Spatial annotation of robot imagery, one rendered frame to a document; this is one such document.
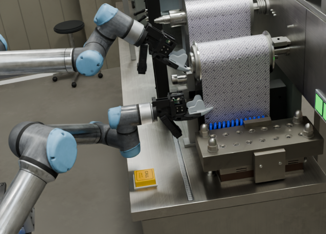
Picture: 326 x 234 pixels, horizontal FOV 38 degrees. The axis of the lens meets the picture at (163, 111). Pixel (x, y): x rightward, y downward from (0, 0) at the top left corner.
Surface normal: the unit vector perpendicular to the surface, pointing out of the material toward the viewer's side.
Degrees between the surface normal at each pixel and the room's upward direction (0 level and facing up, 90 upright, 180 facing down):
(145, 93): 0
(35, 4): 90
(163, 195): 0
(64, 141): 87
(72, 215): 0
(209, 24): 92
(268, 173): 90
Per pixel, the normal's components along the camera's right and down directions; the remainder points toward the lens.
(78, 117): -0.11, -0.87
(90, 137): 0.82, 0.26
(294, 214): 0.11, 0.47
